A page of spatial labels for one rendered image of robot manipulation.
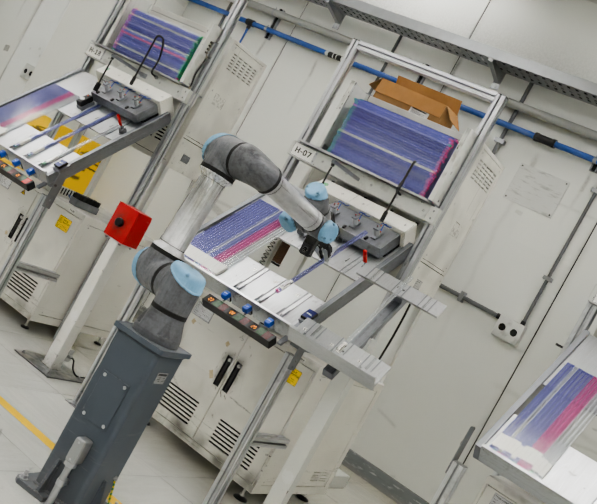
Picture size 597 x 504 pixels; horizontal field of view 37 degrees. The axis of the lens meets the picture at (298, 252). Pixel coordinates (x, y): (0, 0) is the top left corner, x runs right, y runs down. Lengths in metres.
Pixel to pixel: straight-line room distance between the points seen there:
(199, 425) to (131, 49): 1.98
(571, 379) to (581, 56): 2.58
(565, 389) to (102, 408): 1.49
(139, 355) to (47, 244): 1.86
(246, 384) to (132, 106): 1.52
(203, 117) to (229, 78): 0.24
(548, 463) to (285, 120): 3.54
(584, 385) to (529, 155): 2.26
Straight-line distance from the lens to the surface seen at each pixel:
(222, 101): 4.62
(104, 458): 2.67
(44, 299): 4.35
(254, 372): 3.56
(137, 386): 2.61
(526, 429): 2.93
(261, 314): 3.23
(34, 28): 7.67
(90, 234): 4.34
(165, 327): 2.61
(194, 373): 3.72
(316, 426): 3.14
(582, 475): 2.87
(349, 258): 3.49
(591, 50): 5.30
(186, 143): 4.53
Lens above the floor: 1.03
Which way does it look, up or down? 1 degrees down
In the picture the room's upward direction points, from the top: 29 degrees clockwise
